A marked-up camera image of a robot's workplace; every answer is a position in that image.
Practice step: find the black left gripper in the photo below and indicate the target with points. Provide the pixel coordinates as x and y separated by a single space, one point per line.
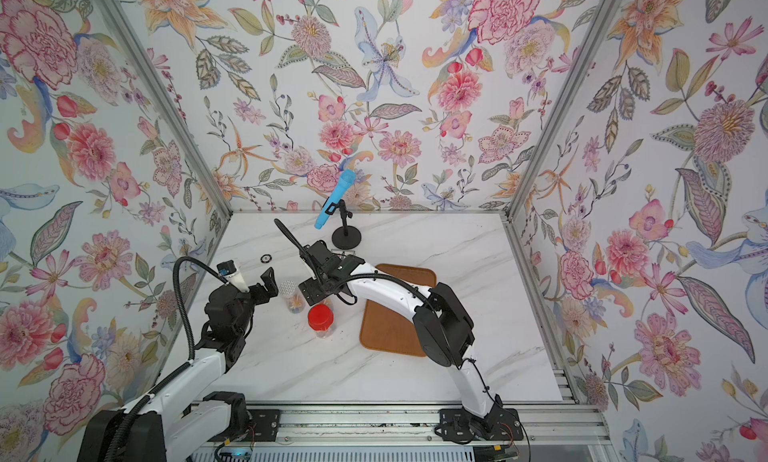
260 290

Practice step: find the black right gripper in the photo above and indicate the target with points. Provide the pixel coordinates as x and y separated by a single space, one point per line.
320 257

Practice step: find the clear jar with candies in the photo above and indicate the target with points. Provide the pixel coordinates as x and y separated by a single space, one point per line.
291 295

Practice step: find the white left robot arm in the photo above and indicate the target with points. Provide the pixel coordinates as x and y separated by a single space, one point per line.
175 417

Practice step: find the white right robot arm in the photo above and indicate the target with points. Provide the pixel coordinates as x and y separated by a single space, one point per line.
443 327

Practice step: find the red lidded plastic jar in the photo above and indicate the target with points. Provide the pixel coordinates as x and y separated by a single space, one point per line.
321 320

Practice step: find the black microphone stand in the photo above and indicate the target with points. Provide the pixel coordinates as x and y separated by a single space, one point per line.
346 237

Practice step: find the blue microphone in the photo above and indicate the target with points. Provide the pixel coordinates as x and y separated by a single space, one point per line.
345 182

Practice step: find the brown wooden tray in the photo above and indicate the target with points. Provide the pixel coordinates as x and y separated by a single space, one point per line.
383 329

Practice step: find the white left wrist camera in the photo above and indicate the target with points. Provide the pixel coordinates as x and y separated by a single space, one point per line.
229 271

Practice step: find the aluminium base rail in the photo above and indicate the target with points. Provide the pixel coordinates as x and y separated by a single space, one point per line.
550 431

